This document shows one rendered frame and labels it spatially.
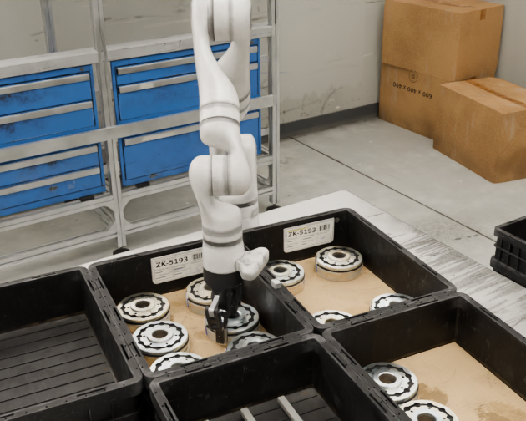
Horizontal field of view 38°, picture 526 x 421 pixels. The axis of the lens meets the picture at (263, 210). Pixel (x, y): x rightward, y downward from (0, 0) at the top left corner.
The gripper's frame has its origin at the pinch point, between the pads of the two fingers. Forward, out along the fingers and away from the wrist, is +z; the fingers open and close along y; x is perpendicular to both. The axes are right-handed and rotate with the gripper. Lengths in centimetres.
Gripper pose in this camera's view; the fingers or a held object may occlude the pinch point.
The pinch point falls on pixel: (226, 329)
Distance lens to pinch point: 144.0
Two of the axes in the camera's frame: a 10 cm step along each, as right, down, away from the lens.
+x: 9.4, 1.3, -3.0
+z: 0.1, 9.0, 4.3
